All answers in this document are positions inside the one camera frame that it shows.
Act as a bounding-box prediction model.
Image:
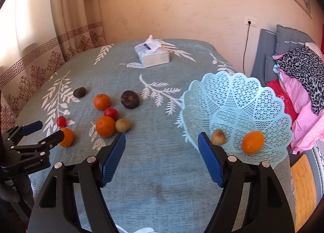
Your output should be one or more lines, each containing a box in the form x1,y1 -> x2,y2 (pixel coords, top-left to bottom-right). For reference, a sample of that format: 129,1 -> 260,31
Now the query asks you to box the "beige patterned curtain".
0,0 -> 114,132

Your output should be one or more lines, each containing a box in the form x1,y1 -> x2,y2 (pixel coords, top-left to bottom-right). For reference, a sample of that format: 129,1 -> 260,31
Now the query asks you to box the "orange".
58,128 -> 75,147
93,94 -> 111,111
96,116 -> 116,138
241,131 -> 265,155

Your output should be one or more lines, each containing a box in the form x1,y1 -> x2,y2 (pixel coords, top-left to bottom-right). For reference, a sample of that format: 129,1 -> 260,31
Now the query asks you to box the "black power cable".
243,21 -> 251,78

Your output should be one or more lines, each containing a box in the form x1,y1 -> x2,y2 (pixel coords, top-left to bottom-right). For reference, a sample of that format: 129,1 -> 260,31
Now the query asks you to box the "white wall outlet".
244,16 -> 258,27

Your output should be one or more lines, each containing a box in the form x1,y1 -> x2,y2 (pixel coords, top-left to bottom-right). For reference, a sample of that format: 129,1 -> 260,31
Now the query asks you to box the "soft tissue pack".
134,35 -> 170,68

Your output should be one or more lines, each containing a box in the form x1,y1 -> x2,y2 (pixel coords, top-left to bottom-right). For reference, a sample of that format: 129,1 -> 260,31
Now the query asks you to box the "bamboo stool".
290,154 -> 318,233

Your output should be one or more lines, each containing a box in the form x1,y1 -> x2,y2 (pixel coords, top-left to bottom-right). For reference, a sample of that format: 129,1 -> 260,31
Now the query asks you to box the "grey quilted cushion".
275,24 -> 317,56

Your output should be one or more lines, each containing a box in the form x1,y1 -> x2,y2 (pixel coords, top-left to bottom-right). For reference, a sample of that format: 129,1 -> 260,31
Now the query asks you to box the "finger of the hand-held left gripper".
10,130 -> 65,159
0,121 -> 43,148

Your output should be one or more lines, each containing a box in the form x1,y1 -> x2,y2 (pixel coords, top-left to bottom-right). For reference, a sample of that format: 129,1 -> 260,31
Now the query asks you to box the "pink dotted blanket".
272,43 -> 324,151

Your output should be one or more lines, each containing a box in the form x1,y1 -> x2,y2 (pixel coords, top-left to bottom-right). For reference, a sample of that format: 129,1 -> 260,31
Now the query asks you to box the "teal leaf print tablecloth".
15,38 -> 296,233

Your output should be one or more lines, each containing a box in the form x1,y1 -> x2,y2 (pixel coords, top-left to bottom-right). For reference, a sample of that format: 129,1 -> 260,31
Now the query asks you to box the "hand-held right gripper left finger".
27,133 -> 126,233

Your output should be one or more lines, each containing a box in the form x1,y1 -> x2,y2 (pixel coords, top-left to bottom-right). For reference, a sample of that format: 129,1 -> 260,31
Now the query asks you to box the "large dark purple passion fruit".
120,90 -> 139,109

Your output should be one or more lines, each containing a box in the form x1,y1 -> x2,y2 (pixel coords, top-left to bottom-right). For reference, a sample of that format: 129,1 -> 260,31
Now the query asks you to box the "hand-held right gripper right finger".
197,132 -> 296,233

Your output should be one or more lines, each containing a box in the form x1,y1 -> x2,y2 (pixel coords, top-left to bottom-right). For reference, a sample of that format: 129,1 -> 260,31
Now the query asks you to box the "red cloth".
264,80 -> 299,122

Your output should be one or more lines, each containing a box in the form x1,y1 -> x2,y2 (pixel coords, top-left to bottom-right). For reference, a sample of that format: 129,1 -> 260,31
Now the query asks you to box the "light blue plastic lattice basket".
179,72 -> 293,166

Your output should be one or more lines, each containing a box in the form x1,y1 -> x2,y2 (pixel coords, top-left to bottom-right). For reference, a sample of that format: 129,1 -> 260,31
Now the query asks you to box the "leopard print cloth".
276,47 -> 324,115

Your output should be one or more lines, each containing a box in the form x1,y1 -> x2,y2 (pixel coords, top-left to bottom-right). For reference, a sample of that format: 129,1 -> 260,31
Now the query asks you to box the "person's left hand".
0,185 -> 21,203

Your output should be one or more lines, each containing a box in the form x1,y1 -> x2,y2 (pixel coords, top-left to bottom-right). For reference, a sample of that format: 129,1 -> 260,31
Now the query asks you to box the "brown kiwi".
211,129 -> 226,145
115,119 -> 132,133

